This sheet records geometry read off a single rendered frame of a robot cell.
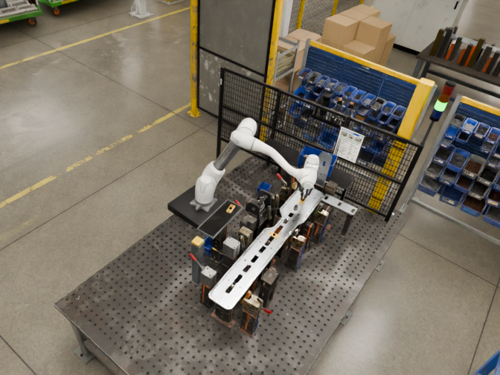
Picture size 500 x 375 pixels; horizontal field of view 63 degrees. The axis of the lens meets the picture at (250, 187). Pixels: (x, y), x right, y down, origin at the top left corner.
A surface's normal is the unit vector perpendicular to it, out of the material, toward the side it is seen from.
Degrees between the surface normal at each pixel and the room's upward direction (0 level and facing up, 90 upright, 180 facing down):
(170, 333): 0
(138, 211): 0
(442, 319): 0
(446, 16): 90
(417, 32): 90
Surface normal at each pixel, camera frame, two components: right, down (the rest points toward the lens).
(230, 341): 0.09, -0.73
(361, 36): -0.66, 0.46
